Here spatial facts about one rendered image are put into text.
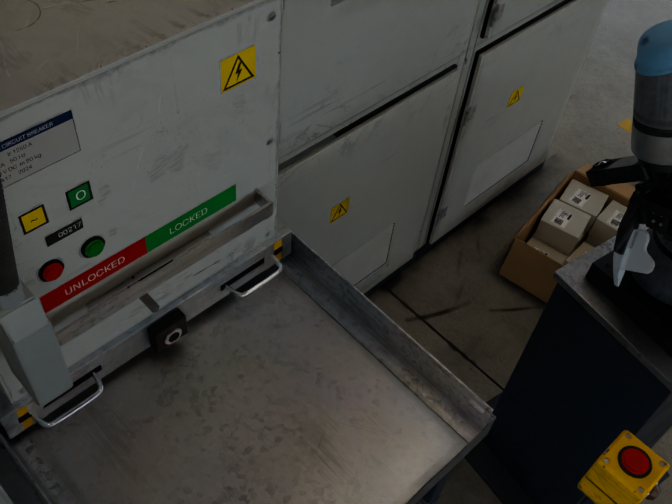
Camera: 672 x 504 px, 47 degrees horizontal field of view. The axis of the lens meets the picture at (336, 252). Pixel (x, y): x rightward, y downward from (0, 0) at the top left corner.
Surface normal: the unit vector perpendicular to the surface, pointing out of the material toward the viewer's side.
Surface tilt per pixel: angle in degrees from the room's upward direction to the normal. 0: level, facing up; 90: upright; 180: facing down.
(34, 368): 90
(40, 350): 90
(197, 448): 0
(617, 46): 0
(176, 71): 90
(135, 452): 0
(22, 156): 90
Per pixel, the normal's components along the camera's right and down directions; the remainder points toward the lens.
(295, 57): 0.68, 0.60
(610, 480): -0.73, 0.49
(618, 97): 0.08, -0.63
